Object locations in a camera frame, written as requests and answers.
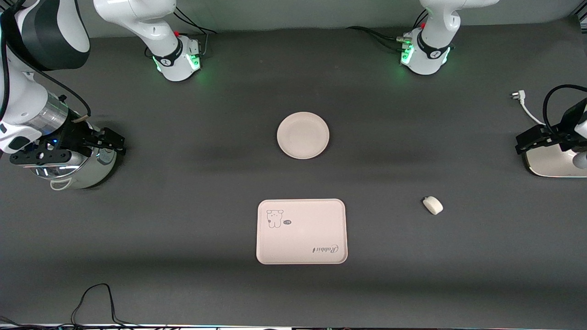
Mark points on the cream rabbit print tray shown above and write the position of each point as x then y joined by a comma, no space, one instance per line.
302,236

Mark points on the steel pot with glass lid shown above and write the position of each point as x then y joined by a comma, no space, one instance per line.
96,172

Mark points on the glass pot lid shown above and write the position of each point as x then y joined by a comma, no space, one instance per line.
55,170

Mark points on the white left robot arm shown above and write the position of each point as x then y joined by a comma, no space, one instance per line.
431,50

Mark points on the round cream plate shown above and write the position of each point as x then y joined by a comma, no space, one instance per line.
302,135

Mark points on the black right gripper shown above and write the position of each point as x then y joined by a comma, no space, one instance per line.
77,133

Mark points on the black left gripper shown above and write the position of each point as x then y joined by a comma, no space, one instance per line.
565,124

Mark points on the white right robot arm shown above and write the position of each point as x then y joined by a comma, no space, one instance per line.
23,91

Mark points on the white rounded appliance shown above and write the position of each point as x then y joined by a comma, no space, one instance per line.
550,164

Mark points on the white steamed bun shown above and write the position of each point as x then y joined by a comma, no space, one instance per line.
433,206

